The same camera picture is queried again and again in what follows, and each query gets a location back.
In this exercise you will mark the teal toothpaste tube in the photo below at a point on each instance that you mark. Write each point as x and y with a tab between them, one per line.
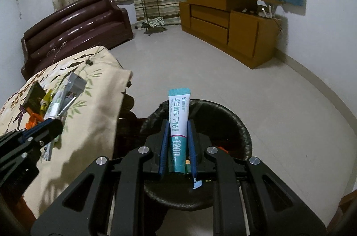
178	100

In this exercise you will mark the black lined trash bin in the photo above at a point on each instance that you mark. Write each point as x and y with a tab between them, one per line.
209	124

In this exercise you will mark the black metal plant stand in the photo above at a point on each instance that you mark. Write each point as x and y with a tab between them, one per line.
153	21

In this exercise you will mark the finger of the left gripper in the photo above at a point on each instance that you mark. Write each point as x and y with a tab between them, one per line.
21	150

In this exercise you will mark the orange plastic bag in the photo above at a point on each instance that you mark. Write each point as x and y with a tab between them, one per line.
33	120

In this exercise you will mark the silver foil packet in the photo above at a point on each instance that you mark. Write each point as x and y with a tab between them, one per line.
73	87

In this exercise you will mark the white router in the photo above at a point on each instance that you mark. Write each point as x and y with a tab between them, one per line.
268	11

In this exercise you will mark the wooden TV cabinet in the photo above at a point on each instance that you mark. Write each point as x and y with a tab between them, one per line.
236	27

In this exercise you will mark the floral beige tablecloth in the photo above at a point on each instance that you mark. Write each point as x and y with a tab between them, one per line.
89	125

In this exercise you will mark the yellow snack wrapper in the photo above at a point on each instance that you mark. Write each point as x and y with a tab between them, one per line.
46	101

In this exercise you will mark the dark brown leather sofa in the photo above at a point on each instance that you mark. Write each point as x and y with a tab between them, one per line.
79	26

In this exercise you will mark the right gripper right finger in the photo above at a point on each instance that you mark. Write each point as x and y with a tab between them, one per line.
248	197

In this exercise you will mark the black cigarette box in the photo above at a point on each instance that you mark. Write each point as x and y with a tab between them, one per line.
32	102

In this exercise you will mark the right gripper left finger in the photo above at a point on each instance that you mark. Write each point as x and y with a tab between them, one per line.
108	197

